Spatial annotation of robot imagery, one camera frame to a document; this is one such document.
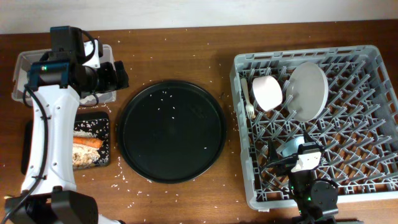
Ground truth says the grey dishwasher rack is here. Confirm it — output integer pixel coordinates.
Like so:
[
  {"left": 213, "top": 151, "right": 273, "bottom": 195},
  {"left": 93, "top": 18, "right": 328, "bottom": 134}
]
[{"left": 229, "top": 45, "right": 397, "bottom": 212}]

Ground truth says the round black serving tray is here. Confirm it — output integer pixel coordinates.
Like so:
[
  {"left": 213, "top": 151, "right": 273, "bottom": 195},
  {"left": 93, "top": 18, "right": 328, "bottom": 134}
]
[{"left": 117, "top": 80, "right": 227, "bottom": 184}]

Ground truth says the light blue plastic cup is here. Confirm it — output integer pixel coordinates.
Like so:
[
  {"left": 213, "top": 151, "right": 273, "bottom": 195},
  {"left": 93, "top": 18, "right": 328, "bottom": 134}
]
[{"left": 276, "top": 136, "right": 305, "bottom": 157}]

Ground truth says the black rectangular tray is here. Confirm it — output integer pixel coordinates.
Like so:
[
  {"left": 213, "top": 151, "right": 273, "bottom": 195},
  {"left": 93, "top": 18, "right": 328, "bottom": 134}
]
[{"left": 21, "top": 111, "right": 111, "bottom": 175}]

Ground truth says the pile of rice scraps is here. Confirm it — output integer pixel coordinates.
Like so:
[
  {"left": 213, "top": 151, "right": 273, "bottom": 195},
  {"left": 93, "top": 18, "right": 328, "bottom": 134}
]
[{"left": 72, "top": 118, "right": 111, "bottom": 170}]

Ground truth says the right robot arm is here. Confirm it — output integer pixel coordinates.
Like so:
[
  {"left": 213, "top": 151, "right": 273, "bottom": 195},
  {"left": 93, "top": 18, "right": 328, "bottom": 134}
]
[{"left": 262, "top": 132, "right": 338, "bottom": 224}]

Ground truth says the clear plastic bin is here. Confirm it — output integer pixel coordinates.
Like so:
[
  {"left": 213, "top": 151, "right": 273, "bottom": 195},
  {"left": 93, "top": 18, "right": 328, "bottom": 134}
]
[{"left": 11, "top": 44, "right": 117, "bottom": 106}]

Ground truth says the white bowl with rice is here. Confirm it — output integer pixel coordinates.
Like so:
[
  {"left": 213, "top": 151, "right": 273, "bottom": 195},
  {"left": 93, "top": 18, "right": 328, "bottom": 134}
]
[{"left": 252, "top": 75, "right": 283, "bottom": 111}]

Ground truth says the orange carrot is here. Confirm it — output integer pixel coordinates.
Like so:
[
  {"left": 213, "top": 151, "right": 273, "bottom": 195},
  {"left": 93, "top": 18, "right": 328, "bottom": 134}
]
[{"left": 73, "top": 137, "right": 103, "bottom": 148}]

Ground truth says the white plastic fork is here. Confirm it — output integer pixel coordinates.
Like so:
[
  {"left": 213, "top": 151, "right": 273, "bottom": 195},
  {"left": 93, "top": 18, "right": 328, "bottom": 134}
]
[{"left": 240, "top": 78, "right": 256, "bottom": 119}]

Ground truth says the grey plate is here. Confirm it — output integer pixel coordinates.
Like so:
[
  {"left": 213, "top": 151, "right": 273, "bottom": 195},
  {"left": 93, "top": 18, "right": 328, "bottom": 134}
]
[{"left": 286, "top": 62, "right": 328, "bottom": 122}]

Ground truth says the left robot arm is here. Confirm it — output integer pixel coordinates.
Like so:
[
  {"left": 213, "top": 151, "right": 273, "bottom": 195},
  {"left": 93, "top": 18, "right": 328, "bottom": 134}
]
[{"left": 4, "top": 26, "right": 129, "bottom": 223}]

